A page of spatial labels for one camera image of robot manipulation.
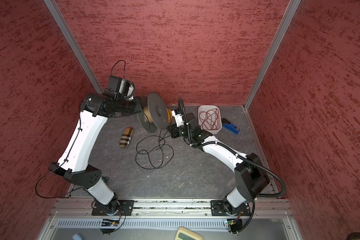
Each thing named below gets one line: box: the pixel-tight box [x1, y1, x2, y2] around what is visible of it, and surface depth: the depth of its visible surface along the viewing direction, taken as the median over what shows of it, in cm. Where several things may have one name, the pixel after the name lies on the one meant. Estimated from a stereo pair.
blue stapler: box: [222, 118, 240, 135], surface depth 106 cm
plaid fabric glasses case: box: [119, 127, 134, 149], surface depth 99 cm
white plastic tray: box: [198, 105, 223, 135], surface depth 116 cm
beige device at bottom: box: [174, 226, 204, 240], surface depth 67 cm
